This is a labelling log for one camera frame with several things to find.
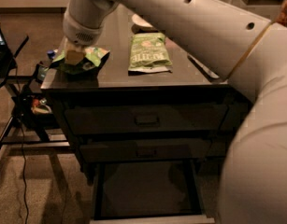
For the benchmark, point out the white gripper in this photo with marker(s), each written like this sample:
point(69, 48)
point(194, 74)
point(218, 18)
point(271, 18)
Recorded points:
point(81, 32)

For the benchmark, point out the green rice chip bag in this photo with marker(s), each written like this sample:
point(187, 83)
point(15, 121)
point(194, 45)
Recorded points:
point(94, 59)

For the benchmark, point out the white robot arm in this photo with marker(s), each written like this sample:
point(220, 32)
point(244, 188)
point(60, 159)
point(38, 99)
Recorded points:
point(247, 51)

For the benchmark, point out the green kettle chip bag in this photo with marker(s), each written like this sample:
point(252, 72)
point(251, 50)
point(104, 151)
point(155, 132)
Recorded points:
point(148, 54)

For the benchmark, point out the middle left drawer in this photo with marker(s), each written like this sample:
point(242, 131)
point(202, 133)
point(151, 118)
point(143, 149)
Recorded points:
point(145, 150)

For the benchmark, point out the open bottom drawer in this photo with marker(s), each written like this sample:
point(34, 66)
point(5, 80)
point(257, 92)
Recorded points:
point(156, 192)

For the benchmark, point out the top left drawer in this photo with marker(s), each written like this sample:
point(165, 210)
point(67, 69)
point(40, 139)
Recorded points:
point(144, 118)

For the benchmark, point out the blue capped bottle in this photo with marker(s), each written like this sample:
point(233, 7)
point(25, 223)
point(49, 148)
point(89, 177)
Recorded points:
point(51, 53)

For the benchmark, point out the black device with screen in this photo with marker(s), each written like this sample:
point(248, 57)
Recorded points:
point(41, 71)

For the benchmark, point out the colourful items on shelf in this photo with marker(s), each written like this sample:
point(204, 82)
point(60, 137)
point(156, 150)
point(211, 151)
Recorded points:
point(40, 107)

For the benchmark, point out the white paper bowl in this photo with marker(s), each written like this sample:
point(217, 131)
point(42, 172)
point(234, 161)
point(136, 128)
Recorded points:
point(137, 20)

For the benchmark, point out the black side desk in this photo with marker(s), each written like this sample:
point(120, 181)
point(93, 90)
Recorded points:
point(21, 90)

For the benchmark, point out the dark cabinet counter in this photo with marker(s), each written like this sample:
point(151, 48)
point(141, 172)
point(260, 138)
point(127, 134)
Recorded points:
point(113, 85)

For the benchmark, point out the clear plastic water bottle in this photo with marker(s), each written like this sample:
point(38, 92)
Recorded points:
point(203, 69)

